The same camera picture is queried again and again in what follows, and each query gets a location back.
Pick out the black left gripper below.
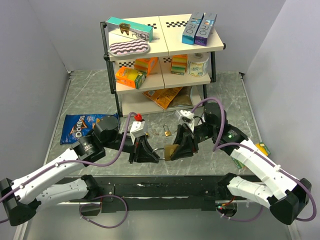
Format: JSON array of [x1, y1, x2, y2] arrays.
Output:
[[105, 133, 161, 164]]

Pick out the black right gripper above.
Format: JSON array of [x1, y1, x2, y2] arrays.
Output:
[[165, 122, 214, 161]]

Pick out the large brass padlock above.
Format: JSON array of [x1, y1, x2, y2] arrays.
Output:
[[152, 144, 179, 161]]

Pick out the small brass padlock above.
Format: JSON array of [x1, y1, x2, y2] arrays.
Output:
[[163, 124, 172, 137]]

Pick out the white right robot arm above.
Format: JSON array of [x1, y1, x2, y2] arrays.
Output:
[[168, 102, 312, 225]]

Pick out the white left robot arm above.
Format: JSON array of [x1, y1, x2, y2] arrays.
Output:
[[0, 114, 160, 226]]

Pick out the brown seed bag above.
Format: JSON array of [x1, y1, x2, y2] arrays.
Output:
[[168, 86, 193, 107]]

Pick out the orange snack packet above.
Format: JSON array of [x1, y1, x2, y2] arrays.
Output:
[[142, 87, 183, 110]]

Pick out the blue Doritos chip bag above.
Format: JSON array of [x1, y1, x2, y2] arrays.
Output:
[[59, 113, 119, 145]]

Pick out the beige three-tier shelf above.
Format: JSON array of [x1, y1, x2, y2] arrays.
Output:
[[100, 14, 226, 117]]

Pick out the orange sponge box front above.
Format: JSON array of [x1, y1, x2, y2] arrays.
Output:
[[115, 66, 146, 89]]

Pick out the orange sponge box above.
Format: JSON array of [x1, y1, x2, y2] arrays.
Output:
[[115, 66, 146, 89], [134, 57, 158, 76]]

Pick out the orange sponge pack on table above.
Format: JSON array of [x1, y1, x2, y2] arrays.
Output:
[[231, 142, 271, 170]]

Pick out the colourful sponge stack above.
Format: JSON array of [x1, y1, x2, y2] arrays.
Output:
[[170, 54, 188, 75]]

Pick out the toilet paper roll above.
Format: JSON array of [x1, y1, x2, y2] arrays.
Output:
[[186, 52, 210, 77]]

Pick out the orange sponge box rear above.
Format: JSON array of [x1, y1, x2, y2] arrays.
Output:
[[134, 57, 158, 76]]

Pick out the blue toothpaste box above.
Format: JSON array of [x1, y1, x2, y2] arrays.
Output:
[[182, 11, 205, 45]]

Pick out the purple toothpaste box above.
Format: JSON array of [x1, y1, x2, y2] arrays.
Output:
[[194, 12, 217, 46]]

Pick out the teal toothpaste box lying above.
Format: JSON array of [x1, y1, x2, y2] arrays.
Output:
[[106, 17, 153, 42]]

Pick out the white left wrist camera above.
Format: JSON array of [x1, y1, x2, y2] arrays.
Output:
[[129, 113, 148, 144]]

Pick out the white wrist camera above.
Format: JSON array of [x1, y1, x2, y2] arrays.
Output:
[[129, 113, 148, 144], [175, 109, 195, 133]]

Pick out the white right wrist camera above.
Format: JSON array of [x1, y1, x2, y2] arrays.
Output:
[[175, 109, 195, 133]]

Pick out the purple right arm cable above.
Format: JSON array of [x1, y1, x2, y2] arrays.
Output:
[[191, 97, 317, 223]]

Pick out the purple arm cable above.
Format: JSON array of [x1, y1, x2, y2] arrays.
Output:
[[191, 97, 317, 223], [0, 111, 137, 225]]

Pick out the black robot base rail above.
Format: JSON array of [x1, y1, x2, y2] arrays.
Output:
[[62, 174, 251, 214]]

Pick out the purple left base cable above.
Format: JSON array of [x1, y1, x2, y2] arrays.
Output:
[[78, 194, 128, 229]]

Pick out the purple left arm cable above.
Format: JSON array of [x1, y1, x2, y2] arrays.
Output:
[[0, 111, 137, 225]]

